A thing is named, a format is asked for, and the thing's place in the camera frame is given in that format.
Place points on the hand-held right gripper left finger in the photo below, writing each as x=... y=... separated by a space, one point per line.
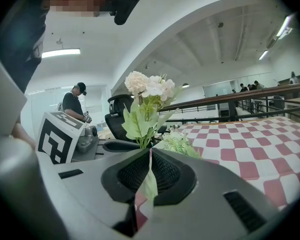
x=90 y=189

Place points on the black mesh office chair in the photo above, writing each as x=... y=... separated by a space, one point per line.
x=115 y=124

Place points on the black head-mounted camera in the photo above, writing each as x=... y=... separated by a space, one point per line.
x=126 y=4

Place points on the person's black shirt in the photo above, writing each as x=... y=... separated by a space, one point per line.
x=17 y=34

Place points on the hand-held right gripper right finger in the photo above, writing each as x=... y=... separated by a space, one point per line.
x=210 y=196

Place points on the round ceiling lamp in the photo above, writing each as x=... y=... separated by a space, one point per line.
x=185 y=85

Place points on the long ceiling light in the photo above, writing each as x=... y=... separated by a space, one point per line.
x=263 y=54
x=285 y=25
x=61 y=53

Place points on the black railing with wooden handrail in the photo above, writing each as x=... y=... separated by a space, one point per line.
x=232 y=110

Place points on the pink white checkered tablecloth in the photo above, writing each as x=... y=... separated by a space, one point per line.
x=252 y=146

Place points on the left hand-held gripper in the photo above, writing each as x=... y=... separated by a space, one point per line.
x=55 y=139

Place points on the small white flower sprig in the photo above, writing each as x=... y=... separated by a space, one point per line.
x=177 y=144

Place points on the person's left forearm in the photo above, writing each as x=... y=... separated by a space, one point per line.
x=22 y=136

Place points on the pink and white flower bouquet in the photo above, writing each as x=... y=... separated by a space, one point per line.
x=136 y=81

